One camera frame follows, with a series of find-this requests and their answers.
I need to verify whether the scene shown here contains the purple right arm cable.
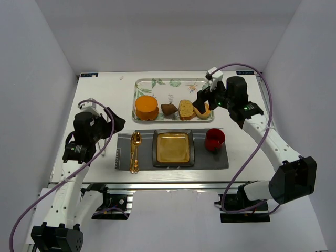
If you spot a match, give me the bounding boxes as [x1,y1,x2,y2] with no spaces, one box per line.
[214,62,284,215]

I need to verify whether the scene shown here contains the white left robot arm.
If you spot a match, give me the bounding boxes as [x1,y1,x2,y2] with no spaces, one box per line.
[31,105,125,251]

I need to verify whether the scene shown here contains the red mug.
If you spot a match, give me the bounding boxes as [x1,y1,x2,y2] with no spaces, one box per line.
[204,128,225,153]

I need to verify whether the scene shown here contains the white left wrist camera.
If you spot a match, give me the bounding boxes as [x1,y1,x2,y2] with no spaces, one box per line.
[78,101,99,116]

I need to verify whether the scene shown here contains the gold knife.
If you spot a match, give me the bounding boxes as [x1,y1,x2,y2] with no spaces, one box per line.
[130,132,136,174]

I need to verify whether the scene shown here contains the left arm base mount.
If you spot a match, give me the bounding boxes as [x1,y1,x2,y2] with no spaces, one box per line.
[80,183,133,220]

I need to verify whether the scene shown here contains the floral serving tray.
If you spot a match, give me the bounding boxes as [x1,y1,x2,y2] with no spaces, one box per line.
[132,78,209,123]

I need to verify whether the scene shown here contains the blue label right corner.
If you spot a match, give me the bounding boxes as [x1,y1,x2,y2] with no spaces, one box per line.
[236,71,255,76]

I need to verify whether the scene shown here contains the blue label corner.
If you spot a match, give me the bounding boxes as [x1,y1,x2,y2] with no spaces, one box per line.
[80,72,98,78]
[236,71,255,76]

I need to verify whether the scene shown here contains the square dark glass plate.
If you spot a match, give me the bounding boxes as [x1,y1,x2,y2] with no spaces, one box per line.
[152,129,195,167]

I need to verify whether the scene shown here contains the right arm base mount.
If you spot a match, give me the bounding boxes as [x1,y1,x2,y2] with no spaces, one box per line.
[214,184,270,223]

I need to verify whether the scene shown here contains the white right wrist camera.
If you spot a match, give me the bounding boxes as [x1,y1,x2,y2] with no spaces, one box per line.
[205,67,223,91]

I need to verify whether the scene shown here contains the glazed ring doughnut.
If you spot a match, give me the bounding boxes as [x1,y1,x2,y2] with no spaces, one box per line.
[194,103,212,120]

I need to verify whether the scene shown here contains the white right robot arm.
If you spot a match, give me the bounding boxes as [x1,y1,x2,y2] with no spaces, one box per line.
[193,76,317,207]

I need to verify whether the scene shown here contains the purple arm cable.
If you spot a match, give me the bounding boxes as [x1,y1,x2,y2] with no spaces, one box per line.
[9,100,117,252]
[214,62,284,215]

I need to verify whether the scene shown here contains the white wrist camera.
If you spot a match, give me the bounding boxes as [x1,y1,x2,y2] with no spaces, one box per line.
[78,101,99,116]
[205,67,223,91]

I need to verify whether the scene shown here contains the round orange cake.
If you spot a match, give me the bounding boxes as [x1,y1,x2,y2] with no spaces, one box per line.
[135,96,159,121]

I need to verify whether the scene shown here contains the blue label left corner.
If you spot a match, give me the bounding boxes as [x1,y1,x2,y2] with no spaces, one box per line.
[80,72,98,78]

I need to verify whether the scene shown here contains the aluminium table edge rail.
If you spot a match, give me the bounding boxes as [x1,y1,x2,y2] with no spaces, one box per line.
[49,181,260,192]

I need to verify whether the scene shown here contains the brown chocolate pastry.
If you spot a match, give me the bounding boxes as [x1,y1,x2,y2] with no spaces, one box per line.
[161,103,178,116]

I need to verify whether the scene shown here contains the grey striped placemat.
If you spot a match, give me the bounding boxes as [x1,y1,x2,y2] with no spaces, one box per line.
[114,128,229,171]

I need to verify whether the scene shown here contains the herb bread slice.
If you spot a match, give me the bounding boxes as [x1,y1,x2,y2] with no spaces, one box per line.
[178,100,196,120]

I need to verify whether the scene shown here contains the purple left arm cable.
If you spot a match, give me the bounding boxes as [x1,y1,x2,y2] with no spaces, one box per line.
[9,100,117,252]

